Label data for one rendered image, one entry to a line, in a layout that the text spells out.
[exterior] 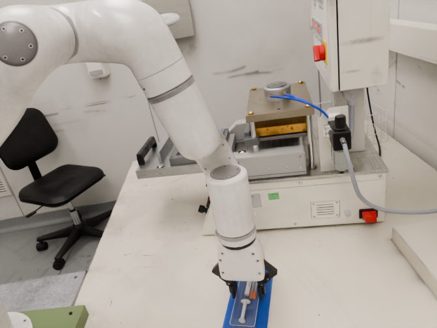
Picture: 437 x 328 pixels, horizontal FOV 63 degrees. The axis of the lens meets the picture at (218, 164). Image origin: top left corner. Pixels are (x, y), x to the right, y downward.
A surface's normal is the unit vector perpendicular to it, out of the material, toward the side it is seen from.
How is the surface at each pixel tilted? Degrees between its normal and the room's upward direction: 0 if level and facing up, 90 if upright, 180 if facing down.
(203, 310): 0
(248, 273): 89
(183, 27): 90
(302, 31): 90
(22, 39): 81
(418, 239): 0
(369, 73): 90
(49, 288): 0
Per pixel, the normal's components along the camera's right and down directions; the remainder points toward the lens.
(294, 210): -0.12, 0.45
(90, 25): -0.69, 0.27
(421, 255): -0.17, -0.89
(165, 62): 0.40, 0.23
